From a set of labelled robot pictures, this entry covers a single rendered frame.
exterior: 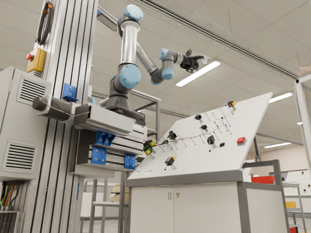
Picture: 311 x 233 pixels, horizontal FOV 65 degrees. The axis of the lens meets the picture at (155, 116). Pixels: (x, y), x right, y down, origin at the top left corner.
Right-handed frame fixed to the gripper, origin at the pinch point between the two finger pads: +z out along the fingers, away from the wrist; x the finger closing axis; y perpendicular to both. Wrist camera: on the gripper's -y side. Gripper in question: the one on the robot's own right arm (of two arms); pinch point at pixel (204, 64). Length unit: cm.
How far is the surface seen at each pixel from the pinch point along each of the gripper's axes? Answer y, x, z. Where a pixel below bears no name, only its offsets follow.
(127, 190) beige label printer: 63, -133, -5
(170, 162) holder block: 54, -58, 1
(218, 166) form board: 65, -21, 17
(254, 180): 30, -189, 247
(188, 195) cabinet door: 80, -50, 10
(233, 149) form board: 53, -16, 30
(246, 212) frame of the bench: 96, -9, 22
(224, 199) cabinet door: 86, -21, 17
